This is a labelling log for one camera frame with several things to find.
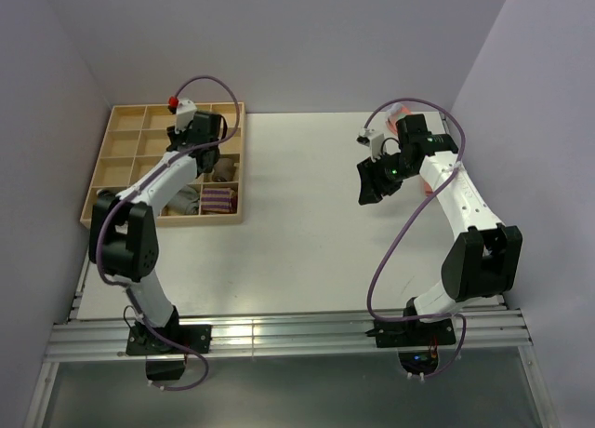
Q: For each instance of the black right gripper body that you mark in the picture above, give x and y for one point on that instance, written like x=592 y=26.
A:
x=405 y=172

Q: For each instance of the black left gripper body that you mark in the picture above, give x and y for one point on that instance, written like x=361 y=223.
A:
x=182 y=136

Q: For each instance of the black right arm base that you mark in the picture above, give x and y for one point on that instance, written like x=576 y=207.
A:
x=421 y=341

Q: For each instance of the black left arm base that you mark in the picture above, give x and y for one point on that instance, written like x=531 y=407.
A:
x=167 y=352

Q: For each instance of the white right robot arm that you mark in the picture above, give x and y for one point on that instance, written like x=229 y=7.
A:
x=483 y=260

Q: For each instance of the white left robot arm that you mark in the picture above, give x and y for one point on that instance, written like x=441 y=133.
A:
x=123 y=240

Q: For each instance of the brown rolled sock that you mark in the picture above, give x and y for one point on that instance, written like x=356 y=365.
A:
x=224 y=170

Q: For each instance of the pink patterned sock pair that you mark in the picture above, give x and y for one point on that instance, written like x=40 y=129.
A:
x=396 y=112

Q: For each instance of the wooden compartment tray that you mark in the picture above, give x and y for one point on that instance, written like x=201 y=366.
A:
x=135 y=141

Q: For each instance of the purple striped rolled sock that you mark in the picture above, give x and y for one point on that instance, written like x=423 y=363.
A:
x=218 y=201

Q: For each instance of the grey rolled sock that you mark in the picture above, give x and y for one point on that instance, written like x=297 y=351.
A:
x=186 y=202

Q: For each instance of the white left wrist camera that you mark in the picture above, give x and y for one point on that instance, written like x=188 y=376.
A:
x=183 y=109

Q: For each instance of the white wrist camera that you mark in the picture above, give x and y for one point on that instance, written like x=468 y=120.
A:
x=183 y=109
x=373 y=140

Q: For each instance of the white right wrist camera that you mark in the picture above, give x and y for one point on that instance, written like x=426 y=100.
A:
x=373 y=140

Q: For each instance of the aluminium mounting rail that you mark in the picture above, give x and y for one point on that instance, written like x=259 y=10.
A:
x=278 y=335

